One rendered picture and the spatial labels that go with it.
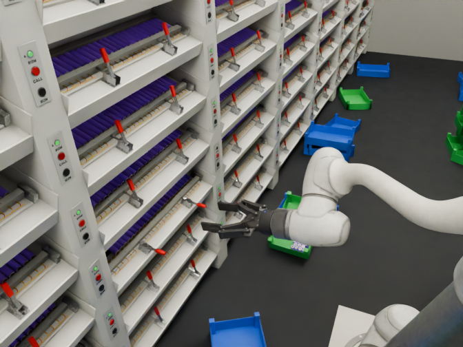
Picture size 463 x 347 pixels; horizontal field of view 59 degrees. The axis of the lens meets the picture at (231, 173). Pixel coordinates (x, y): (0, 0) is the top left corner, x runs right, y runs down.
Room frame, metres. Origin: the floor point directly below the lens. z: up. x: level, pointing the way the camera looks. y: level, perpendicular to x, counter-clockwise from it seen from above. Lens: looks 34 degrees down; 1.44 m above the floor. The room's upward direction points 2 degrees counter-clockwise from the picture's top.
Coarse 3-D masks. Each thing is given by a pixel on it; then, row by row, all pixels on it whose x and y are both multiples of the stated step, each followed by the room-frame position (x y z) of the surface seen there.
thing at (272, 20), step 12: (276, 12) 1.99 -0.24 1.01; (264, 24) 2.02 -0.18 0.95; (276, 24) 1.99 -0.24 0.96; (276, 48) 1.99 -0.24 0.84; (264, 60) 2.02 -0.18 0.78; (276, 60) 1.99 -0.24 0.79; (276, 84) 1.99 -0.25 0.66; (276, 96) 2.00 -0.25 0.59; (264, 132) 2.01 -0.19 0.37; (276, 144) 2.02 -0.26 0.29; (276, 168) 2.03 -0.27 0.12; (276, 180) 2.04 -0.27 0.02
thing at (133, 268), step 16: (192, 176) 1.38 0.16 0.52; (208, 176) 1.37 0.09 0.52; (192, 192) 1.30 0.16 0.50; (208, 192) 1.34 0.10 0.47; (176, 208) 1.20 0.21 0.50; (192, 208) 1.22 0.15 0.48; (160, 224) 1.11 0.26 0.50; (176, 224) 1.13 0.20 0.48; (160, 240) 1.04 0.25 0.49; (112, 256) 0.95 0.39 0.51; (144, 256) 0.97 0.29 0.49; (128, 272) 0.90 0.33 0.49
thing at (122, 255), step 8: (192, 184) 1.32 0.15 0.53; (184, 192) 1.26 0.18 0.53; (176, 200) 1.21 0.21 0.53; (168, 208) 1.17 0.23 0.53; (160, 216) 1.12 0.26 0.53; (152, 224) 1.08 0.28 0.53; (144, 232) 1.04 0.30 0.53; (136, 240) 1.00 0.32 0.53; (128, 248) 0.97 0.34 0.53; (120, 256) 0.93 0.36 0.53; (112, 264) 0.90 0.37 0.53
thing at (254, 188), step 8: (264, 168) 2.00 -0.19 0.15; (272, 168) 1.99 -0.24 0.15; (256, 176) 1.85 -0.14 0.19; (264, 176) 1.96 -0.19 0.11; (272, 176) 1.98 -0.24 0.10; (248, 184) 1.84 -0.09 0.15; (256, 184) 1.85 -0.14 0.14; (264, 184) 1.90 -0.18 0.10; (248, 192) 1.81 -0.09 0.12; (256, 192) 1.82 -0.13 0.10; (240, 200) 1.73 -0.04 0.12; (256, 200) 1.80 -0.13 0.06; (232, 216) 1.61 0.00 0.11; (240, 216) 1.60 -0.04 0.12
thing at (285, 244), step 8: (288, 192) 1.71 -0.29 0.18; (288, 200) 1.72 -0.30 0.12; (296, 200) 1.72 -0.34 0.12; (288, 208) 1.69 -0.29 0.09; (296, 208) 1.68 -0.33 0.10; (272, 240) 1.47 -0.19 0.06; (280, 240) 1.52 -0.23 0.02; (288, 240) 1.51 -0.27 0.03; (272, 248) 1.48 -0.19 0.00; (280, 248) 1.45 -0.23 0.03; (288, 248) 1.43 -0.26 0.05; (304, 256) 1.40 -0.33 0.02
